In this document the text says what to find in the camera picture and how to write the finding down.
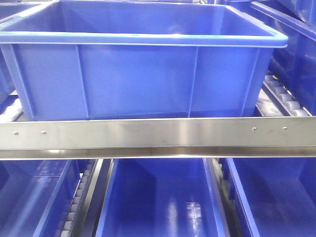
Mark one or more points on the white roller track centre-left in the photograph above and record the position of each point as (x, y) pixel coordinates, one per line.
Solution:
(77, 215)

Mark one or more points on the white roller track far right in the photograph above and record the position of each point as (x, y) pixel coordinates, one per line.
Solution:
(276, 101)

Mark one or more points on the blue bin upper right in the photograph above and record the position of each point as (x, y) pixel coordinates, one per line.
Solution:
(295, 65)

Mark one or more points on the blue bin lower centre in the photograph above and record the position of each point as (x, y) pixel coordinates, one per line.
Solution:
(162, 197)

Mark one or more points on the blue bin lower right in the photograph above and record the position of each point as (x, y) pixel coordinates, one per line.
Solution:
(272, 197)

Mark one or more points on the blue bin on rack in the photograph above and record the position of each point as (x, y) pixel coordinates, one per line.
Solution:
(96, 59)

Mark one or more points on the blue bin lower left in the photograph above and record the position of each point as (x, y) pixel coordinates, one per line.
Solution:
(35, 196)

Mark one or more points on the steel front rack beam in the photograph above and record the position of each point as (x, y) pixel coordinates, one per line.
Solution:
(265, 137)

